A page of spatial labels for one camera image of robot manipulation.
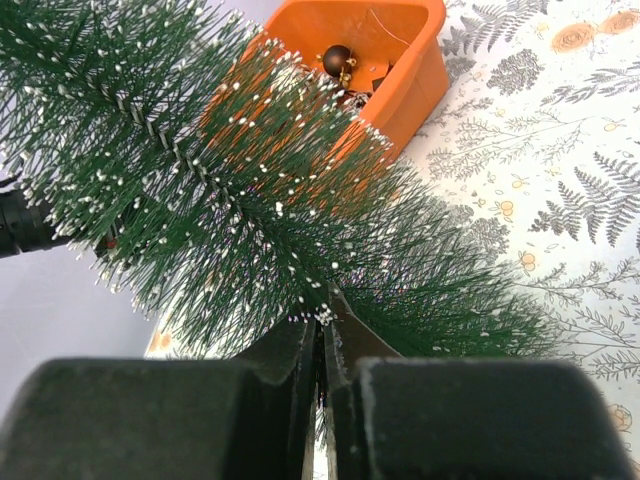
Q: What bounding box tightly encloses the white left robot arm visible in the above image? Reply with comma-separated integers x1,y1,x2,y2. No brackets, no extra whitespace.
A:
0,174,70,258

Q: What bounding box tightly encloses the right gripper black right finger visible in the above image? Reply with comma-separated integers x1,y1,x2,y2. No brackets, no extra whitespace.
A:
324,287,635,479

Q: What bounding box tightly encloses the dark brown ball ornament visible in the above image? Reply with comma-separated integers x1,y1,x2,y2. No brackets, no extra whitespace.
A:
321,45,352,78

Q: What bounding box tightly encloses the floral patterned table mat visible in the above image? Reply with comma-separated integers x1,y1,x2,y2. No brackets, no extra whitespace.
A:
405,1,639,465

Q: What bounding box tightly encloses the orange plastic bin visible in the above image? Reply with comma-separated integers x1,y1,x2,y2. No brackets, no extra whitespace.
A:
199,0,450,211

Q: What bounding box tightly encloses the small green christmas tree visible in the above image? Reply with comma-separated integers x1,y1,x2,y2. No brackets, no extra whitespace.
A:
1,1,555,357

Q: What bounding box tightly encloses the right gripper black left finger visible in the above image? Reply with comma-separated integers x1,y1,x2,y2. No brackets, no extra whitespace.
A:
1,321,316,479

